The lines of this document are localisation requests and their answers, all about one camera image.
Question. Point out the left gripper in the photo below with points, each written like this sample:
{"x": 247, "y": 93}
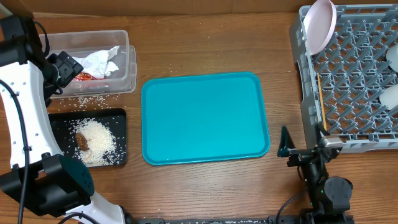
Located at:
{"x": 70, "y": 68}

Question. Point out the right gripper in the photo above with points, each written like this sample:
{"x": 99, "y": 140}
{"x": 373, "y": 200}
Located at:
{"x": 300, "y": 155}

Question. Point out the red sauce packet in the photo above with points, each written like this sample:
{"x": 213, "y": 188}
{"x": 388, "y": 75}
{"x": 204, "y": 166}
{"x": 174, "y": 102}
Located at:
{"x": 83, "y": 76}

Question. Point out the white napkin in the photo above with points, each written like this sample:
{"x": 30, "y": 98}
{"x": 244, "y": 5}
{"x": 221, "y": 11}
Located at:
{"x": 99, "y": 63}

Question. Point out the wooden chopstick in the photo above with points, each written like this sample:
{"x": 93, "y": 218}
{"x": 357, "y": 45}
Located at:
{"x": 321, "y": 101}

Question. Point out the brown food scrap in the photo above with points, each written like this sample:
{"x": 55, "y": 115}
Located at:
{"x": 81, "y": 141}

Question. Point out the pile of rice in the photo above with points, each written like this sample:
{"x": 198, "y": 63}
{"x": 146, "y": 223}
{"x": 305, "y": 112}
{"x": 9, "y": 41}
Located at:
{"x": 103, "y": 147}

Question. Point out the white cup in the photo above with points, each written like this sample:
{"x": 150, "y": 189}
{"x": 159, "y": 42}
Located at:
{"x": 389, "y": 97}

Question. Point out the large white plate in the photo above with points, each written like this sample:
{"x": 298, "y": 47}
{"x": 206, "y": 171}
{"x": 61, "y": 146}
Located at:
{"x": 319, "y": 24}

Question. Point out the grey saucer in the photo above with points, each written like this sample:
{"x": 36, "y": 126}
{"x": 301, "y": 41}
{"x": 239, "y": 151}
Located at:
{"x": 392, "y": 56}

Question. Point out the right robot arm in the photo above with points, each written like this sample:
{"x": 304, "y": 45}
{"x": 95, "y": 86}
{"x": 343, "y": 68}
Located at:
{"x": 329, "y": 196}

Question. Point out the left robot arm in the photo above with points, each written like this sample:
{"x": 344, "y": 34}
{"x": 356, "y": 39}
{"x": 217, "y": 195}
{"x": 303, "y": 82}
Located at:
{"x": 42, "y": 179}

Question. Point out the grey dishwasher rack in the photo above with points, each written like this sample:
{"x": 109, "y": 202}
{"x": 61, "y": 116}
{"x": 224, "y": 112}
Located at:
{"x": 354, "y": 73}

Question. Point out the black rectangular tray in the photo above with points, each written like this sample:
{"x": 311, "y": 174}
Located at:
{"x": 115, "y": 118}

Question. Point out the clear plastic bin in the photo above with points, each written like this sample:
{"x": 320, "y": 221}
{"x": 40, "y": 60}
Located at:
{"x": 81, "y": 44}

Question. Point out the teal serving tray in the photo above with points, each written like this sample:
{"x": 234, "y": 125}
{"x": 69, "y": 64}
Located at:
{"x": 203, "y": 118}

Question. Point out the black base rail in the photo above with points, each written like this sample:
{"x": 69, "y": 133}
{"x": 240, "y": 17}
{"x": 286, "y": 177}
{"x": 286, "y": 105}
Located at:
{"x": 269, "y": 220}

